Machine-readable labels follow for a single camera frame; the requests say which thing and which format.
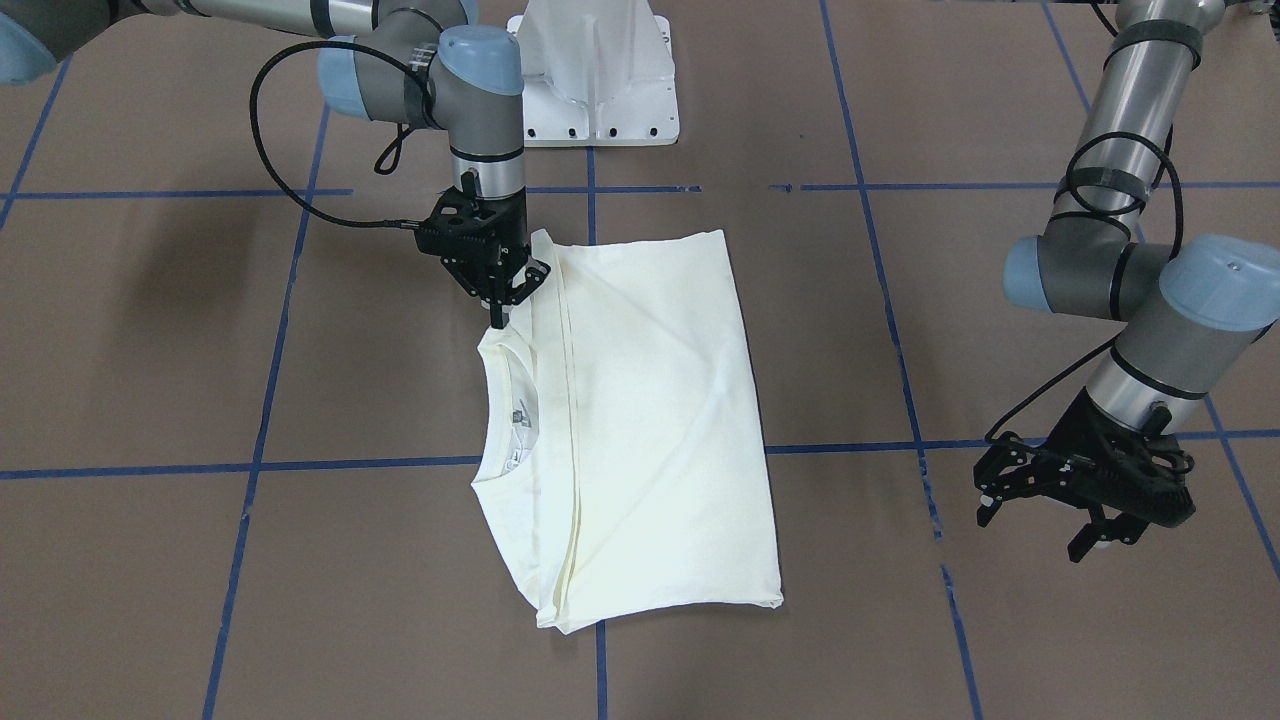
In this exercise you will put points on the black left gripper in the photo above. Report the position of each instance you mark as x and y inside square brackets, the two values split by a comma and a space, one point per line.
[1068, 437]

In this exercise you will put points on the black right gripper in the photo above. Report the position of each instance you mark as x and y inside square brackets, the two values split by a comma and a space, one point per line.
[507, 228]

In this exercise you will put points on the cream long-sleeve cat shirt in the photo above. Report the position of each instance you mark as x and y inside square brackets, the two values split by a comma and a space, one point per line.
[624, 465]

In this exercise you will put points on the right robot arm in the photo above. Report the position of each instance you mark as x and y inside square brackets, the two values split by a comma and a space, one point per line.
[414, 64]

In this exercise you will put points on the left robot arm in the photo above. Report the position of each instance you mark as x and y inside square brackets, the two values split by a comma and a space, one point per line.
[1115, 248]

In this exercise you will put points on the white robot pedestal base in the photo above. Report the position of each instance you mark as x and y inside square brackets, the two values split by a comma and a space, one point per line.
[596, 73]

